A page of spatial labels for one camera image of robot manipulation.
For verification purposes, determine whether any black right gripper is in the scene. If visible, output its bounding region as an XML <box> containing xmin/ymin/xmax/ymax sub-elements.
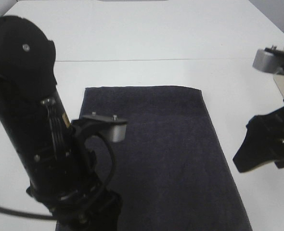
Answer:
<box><xmin>232</xmin><ymin>106</ymin><xmax>284</xmax><ymax>173</ymax></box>

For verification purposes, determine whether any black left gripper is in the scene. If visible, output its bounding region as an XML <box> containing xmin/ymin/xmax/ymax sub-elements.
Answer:
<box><xmin>26</xmin><ymin>144</ymin><xmax>122</xmax><ymax>231</ymax></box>

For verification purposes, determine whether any dark navy towel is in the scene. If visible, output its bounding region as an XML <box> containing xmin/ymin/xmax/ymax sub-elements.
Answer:
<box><xmin>80</xmin><ymin>86</ymin><xmax>251</xmax><ymax>231</ymax></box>

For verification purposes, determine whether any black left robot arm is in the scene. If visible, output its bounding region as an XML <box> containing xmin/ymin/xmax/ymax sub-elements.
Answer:
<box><xmin>0</xmin><ymin>16</ymin><xmax>127</xmax><ymax>231</ymax></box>

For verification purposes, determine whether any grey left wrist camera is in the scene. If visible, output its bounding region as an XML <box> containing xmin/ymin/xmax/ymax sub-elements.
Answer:
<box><xmin>72</xmin><ymin>112</ymin><xmax>128</xmax><ymax>143</ymax></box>

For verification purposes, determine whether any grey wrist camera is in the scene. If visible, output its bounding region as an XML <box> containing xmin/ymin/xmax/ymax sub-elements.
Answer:
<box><xmin>72</xmin><ymin>112</ymin><xmax>128</xmax><ymax>143</ymax></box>
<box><xmin>252</xmin><ymin>47</ymin><xmax>284</xmax><ymax>74</ymax></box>

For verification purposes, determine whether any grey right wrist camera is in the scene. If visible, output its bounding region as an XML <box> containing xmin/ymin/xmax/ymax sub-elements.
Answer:
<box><xmin>252</xmin><ymin>47</ymin><xmax>284</xmax><ymax>74</ymax></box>

